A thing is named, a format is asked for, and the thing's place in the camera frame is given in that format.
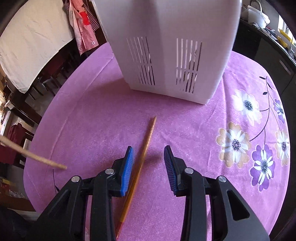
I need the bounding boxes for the wooden chopstick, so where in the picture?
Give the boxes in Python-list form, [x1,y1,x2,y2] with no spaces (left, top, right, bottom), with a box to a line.
[115,116,157,240]
[1,135,67,170]

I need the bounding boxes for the green lower kitchen cabinets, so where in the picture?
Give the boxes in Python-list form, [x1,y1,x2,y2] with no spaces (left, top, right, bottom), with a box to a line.
[232,20,295,94]

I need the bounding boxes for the purple floral tablecloth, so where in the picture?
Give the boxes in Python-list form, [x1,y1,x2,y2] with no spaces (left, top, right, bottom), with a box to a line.
[22,41,291,241]

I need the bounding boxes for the dark wooden chair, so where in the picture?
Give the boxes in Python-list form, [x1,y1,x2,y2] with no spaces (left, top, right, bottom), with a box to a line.
[23,58,70,103]

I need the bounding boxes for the white plastic utensil holder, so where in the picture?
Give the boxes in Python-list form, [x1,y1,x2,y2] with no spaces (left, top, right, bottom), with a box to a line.
[93,0,242,104]

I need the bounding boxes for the red checkered apron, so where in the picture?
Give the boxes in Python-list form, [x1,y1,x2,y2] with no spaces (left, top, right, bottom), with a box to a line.
[63,0,100,55]

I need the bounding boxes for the yellow bowl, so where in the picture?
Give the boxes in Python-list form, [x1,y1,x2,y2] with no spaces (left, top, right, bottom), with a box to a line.
[276,29,293,48]

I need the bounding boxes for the white hanging cloth sheet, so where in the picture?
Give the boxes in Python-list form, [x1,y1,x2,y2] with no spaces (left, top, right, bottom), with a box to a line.
[1,0,74,93]

